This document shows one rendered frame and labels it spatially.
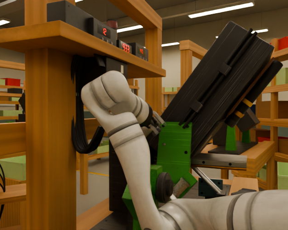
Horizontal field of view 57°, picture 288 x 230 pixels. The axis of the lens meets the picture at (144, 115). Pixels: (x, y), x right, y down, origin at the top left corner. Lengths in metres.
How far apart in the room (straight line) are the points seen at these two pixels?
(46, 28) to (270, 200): 0.62
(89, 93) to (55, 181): 0.41
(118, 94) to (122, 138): 0.09
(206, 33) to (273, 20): 2.26
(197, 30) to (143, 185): 10.39
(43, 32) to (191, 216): 0.56
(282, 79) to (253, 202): 3.64
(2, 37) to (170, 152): 0.62
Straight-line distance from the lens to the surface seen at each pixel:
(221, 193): 1.06
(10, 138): 0.87
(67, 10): 0.85
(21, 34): 0.81
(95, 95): 0.56
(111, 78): 0.55
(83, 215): 1.20
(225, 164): 1.01
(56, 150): 0.88
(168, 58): 11.09
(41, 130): 0.86
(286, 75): 3.98
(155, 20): 1.79
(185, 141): 0.92
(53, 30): 0.74
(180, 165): 0.91
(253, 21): 10.31
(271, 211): 0.38
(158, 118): 0.84
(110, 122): 0.54
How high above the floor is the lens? 1.31
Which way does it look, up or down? 1 degrees down
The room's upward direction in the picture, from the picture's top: straight up
